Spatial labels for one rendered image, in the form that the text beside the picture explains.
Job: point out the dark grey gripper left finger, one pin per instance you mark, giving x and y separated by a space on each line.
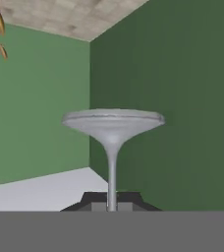
92 199

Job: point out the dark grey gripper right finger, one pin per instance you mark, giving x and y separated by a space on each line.
130 199

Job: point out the grey wine glass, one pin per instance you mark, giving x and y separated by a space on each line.
112 126

